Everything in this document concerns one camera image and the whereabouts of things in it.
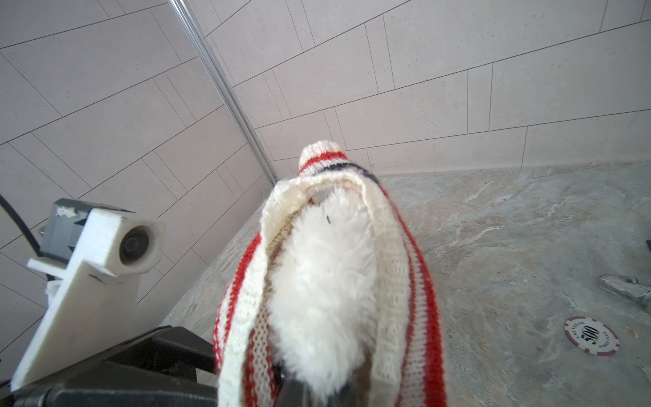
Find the small silver metal object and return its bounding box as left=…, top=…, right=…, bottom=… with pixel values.
left=598, top=275, right=650, bottom=313

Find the red white striped sweater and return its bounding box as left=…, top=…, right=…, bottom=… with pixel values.
left=213, top=141, right=448, bottom=406

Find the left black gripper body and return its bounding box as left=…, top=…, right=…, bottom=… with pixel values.
left=1, top=326, right=218, bottom=406

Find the white teddy bear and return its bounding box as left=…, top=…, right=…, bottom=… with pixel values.
left=266, top=188, right=379, bottom=406

